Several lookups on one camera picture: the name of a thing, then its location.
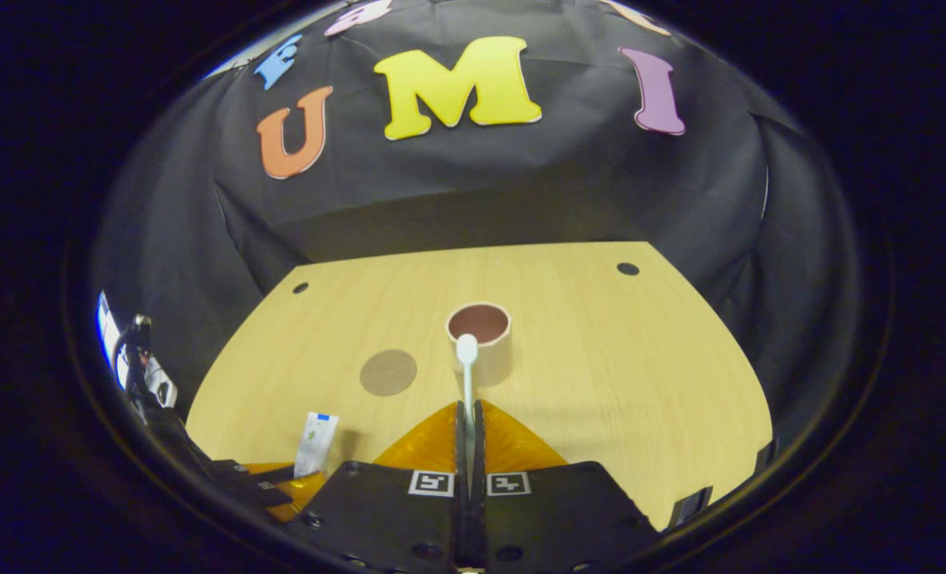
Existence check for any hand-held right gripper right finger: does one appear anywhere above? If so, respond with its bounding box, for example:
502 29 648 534
473 399 661 574

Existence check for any round brown coaster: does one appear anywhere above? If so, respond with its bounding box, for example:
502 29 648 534
359 348 419 398

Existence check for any wooden desktop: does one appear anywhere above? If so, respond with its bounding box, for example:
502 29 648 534
184 242 775 533

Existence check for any computer monitor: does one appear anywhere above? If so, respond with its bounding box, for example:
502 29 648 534
97 291 123 383

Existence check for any beige cup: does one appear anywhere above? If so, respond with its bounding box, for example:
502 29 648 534
445 302 514 387

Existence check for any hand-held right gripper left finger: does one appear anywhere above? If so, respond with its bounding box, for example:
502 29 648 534
286 401 467 574

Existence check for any white toothpaste tube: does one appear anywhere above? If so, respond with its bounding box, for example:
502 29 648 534
294 411 340 479

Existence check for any white toothbrush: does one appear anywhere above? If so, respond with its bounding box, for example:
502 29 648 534
455 333 480 479

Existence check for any black backdrop cloth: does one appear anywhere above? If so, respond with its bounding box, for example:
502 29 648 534
90 0 865 447

